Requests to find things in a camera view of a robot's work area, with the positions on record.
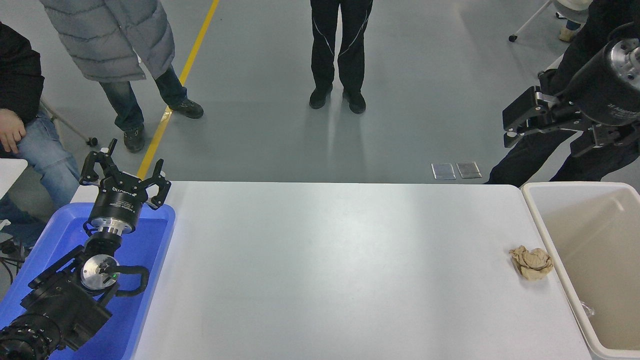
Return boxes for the blue plastic tray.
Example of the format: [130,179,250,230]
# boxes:
[0,202,177,360]

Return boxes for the grey chair leg with caster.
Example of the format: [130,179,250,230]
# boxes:
[39,97,99,147]

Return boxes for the black floor cables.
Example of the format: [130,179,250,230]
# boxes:
[0,232,26,286]

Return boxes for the large pale bin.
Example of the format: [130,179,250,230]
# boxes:
[521,181,640,360]

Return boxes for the person's hand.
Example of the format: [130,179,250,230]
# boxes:
[0,109,27,154]

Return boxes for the tan paper ball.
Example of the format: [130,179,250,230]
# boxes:
[509,245,554,281]

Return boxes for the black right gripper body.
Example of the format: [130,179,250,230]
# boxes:
[564,41,640,127]

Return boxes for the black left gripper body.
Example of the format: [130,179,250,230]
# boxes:
[89,171,151,228]

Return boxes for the small white table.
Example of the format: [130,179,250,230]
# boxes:
[0,158,29,200]

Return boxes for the white wheeled chair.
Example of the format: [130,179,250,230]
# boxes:
[508,0,596,71]

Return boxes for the person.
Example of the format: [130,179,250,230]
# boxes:
[39,0,205,154]
[0,21,82,251]
[487,0,640,185]
[559,20,582,42]
[308,0,374,115]

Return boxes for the silver floor plate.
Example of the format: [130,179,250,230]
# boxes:
[456,161,483,179]
[431,162,457,180]

